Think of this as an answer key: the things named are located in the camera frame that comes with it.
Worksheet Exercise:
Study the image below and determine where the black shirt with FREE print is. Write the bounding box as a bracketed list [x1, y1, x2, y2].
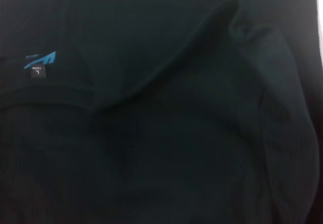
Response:
[0, 0, 323, 224]

